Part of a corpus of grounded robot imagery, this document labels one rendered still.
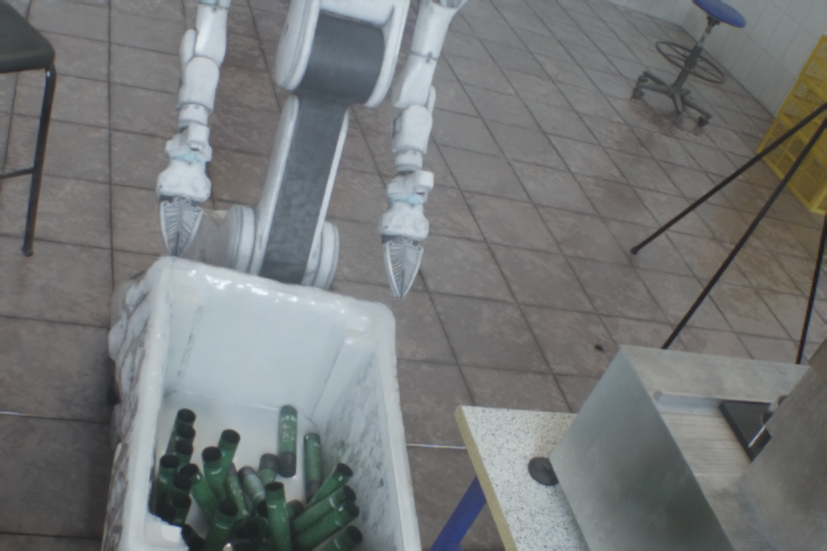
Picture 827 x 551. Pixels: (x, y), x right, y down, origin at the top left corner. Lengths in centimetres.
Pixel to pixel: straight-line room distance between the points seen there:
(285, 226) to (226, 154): 150
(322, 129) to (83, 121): 161
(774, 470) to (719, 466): 8
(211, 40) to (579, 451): 108
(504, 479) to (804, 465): 48
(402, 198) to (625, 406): 84
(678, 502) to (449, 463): 140
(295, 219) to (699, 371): 90
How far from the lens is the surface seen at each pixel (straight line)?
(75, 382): 240
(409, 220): 198
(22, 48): 239
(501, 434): 152
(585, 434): 138
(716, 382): 139
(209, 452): 152
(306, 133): 189
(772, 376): 149
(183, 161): 186
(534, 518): 142
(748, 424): 132
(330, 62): 181
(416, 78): 207
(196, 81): 191
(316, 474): 170
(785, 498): 118
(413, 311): 300
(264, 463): 168
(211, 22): 195
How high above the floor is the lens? 169
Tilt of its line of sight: 34 degrees down
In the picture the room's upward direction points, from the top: 25 degrees clockwise
